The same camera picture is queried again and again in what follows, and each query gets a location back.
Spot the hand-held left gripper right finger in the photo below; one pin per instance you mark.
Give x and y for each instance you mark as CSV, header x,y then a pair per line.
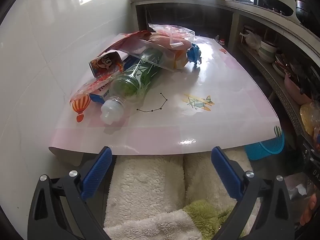
x,y
226,172

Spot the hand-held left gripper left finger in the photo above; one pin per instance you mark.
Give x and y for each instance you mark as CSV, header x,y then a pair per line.
x,y
97,170

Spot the blue plastic basket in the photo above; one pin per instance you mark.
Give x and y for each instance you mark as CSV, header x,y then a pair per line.
x,y
265,150

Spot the blue white carton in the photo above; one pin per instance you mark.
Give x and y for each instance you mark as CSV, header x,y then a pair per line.
x,y
98,97

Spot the clear red-print wrapper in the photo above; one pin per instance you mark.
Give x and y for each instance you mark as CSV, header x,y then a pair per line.
x,y
92,86

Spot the clear bottle with green label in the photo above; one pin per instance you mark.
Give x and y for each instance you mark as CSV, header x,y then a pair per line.
x,y
132,82

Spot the red cartoon drink can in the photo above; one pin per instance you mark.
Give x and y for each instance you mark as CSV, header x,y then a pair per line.
x,y
105,63

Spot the yellow carton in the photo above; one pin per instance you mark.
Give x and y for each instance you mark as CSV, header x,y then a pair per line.
x,y
181,58

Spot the blue wrapper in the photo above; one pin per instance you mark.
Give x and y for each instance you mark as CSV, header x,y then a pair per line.
x,y
193,53

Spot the clear plastic bag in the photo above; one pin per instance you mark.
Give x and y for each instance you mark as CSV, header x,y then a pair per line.
x,y
162,60

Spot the red snack bag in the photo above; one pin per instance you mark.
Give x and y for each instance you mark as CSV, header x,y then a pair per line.
x,y
130,41

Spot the pink packet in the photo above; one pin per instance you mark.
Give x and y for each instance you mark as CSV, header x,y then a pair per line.
x,y
160,41

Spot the clear zip bag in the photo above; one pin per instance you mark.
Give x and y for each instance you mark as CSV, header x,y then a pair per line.
x,y
177,33

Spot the person's right hand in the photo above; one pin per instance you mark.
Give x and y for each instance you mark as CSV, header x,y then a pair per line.
x,y
312,205

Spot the white pink bag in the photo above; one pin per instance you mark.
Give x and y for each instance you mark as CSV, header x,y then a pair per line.
x,y
296,187

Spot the green fluffy cloth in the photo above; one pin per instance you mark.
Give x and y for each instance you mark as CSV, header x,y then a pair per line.
x,y
205,215

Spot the white fluffy rug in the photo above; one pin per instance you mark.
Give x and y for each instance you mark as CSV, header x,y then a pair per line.
x,y
145,185

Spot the yellow bag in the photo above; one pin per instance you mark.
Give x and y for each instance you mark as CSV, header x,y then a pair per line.
x,y
308,117

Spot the pink basin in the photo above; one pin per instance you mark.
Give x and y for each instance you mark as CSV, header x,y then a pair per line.
x,y
295,92

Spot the pink printed tablecloth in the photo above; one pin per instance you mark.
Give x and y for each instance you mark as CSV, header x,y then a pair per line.
x,y
212,80

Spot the stack of white plates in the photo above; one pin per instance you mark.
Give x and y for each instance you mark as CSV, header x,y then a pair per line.
x,y
278,66

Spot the stack of white bowls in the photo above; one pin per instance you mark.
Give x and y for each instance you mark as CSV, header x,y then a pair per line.
x,y
267,51

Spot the small red cap bottle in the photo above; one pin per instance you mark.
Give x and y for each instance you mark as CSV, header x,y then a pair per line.
x,y
221,41

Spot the white plastic bag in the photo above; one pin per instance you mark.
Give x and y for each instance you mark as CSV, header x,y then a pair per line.
x,y
252,40

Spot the black pot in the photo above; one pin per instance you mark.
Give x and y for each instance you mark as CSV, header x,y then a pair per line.
x,y
302,8

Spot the black wok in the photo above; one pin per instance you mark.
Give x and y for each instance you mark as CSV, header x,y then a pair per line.
x,y
277,6

